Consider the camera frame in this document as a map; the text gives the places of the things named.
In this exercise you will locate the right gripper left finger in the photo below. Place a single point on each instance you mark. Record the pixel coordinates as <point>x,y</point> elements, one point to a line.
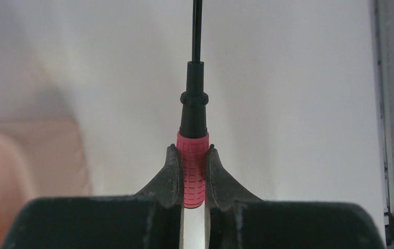
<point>150,218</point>

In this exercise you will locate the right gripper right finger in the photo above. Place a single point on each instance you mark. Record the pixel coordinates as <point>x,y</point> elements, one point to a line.
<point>236,218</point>

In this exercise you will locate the red black screwdriver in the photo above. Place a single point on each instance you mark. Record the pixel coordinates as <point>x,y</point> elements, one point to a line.
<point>193,137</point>

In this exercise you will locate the pink plastic bin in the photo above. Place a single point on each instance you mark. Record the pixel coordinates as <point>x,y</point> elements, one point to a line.
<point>39,159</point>

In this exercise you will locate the aluminium frame profile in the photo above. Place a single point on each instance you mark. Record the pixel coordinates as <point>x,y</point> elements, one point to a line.
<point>386,120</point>

